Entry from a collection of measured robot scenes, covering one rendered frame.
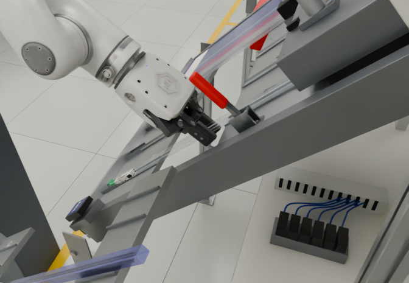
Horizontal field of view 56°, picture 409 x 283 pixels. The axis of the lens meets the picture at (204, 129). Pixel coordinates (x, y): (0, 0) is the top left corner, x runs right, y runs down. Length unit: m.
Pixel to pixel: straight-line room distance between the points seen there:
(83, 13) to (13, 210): 0.89
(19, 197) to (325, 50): 1.13
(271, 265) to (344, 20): 0.58
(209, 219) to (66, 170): 0.75
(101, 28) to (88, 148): 1.52
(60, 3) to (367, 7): 0.40
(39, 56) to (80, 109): 1.83
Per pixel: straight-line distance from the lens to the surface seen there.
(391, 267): 0.57
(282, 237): 0.87
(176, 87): 0.60
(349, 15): 0.43
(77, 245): 0.79
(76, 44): 0.55
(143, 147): 0.89
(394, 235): 0.51
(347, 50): 0.44
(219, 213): 1.71
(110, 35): 0.59
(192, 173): 0.55
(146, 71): 0.59
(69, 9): 0.60
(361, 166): 1.12
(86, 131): 2.19
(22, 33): 0.54
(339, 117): 0.44
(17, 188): 1.36
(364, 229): 0.98
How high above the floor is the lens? 1.36
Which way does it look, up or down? 40 degrees down
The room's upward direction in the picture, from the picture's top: straight up
